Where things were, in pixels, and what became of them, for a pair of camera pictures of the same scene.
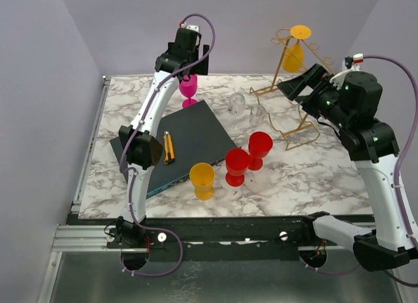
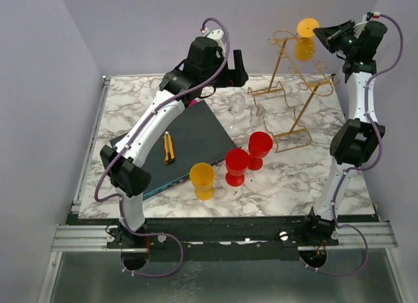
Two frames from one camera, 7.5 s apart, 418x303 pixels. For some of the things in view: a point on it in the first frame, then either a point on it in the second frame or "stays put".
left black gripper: x=199 y=68 → x=232 y=78
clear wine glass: x=257 y=113 stays put
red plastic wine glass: x=236 y=162 stays put
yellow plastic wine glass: x=202 y=176 stays put
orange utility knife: x=168 y=147 stays put
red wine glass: x=260 y=145 stays put
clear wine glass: x=236 y=105 stays put
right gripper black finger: x=293 y=87 → x=328 y=34
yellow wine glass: x=294 y=57 → x=304 y=47
